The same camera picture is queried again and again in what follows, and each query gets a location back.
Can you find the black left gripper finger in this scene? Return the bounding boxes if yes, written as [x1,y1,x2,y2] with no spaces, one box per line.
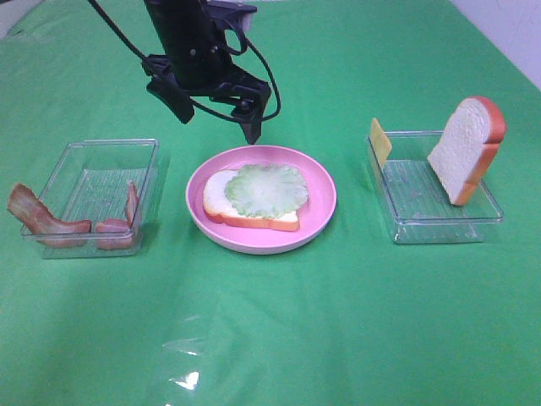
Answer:
[232,99,266,144]
[146,80,194,123]

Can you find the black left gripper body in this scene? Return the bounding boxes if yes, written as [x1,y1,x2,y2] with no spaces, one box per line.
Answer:
[142,1,271,108]

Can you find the green lettuce leaf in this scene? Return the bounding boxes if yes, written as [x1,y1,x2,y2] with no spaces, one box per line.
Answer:
[224,163,309,219]

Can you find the bread slice from container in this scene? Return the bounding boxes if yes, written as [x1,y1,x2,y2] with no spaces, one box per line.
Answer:
[203,168,308,232]

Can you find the yellow cheese slice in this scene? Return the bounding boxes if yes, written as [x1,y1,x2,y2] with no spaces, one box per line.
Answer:
[369,118,392,168]

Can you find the short bacon strip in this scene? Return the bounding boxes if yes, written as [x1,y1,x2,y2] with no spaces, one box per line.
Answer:
[96,181,139,250]

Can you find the long bacon strip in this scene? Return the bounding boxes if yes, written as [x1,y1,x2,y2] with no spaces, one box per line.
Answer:
[7,183,91,248]

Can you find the pink plate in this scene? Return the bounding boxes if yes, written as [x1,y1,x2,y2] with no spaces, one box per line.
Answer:
[185,145,337,255]

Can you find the clear left plastic container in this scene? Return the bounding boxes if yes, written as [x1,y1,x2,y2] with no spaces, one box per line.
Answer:
[20,139,160,259]

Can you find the clear plastic container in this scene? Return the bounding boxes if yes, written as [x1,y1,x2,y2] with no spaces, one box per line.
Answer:
[20,139,160,259]
[366,130,504,244]

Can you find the clear right plastic container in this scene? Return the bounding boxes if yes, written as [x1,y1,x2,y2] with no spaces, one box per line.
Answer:
[366,130,504,244]

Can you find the bread slice in right container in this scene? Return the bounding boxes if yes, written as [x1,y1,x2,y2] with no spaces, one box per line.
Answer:
[428,96,507,206]

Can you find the green tablecloth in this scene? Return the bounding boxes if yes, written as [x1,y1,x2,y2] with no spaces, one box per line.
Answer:
[1,1,540,405]

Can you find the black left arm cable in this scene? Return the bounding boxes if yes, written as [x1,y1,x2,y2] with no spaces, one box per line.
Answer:
[86,0,282,123]

